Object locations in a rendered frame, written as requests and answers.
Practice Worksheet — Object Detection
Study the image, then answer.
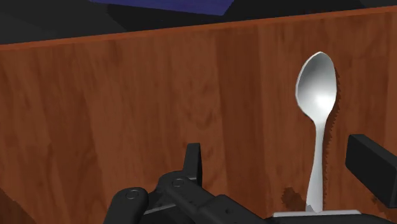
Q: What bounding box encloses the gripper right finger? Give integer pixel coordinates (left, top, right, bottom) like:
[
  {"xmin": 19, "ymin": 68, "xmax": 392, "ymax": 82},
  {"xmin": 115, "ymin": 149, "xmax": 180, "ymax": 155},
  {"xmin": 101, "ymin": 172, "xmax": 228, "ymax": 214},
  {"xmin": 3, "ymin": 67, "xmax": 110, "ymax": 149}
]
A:
[{"xmin": 344, "ymin": 134, "xmax": 397, "ymax": 209}]

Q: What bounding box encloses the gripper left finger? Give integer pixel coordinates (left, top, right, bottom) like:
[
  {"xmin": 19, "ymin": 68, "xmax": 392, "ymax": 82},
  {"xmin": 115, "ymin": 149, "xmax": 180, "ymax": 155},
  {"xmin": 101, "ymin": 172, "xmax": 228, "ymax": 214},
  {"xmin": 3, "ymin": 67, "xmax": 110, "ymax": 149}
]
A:
[{"xmin": 103, "ymin": 142, "xmax": 225, "ymax": 224}]

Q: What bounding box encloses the silver metal spoon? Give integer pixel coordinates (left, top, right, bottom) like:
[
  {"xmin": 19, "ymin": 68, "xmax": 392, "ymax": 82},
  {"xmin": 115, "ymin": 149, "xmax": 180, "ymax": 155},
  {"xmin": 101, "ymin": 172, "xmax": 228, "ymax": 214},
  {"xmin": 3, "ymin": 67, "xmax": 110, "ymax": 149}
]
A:
[{"xmin": 294, "ymin": 51, "xmax": 338, "ymax": 214}]

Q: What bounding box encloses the brown wooden table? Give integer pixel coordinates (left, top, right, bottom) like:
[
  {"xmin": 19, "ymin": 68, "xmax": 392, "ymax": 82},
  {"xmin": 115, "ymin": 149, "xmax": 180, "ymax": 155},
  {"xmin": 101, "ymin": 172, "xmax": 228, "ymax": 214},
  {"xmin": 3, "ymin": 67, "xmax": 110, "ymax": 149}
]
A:
[{"xmin": 0, "ymin": 5, "xmax": 397, "ymax": 224}]

